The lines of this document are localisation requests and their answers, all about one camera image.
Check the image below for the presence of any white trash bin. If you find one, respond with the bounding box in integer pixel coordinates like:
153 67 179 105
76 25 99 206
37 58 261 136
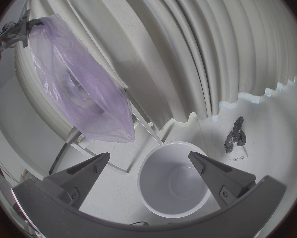
138 141 212 218

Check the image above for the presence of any purple plastic bag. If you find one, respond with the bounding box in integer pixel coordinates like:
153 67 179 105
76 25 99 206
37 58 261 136
28 16 135 143

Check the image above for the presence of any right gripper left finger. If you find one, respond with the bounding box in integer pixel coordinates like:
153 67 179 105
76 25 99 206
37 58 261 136
42 153 111 209

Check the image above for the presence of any white curtain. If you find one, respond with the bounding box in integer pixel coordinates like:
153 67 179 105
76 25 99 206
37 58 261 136
15 0 297 143

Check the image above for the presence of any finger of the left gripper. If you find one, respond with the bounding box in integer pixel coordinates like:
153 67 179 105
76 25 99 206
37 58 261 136
27 18 44 30

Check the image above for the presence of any crumpled black plastic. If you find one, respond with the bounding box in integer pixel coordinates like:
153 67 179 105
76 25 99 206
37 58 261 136
223 116 247 154

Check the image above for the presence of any clear printed wrapper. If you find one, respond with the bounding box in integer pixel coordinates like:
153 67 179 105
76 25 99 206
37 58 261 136
228 143 249 162

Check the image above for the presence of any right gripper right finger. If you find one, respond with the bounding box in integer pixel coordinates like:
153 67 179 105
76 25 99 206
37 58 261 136
188 151 257 211

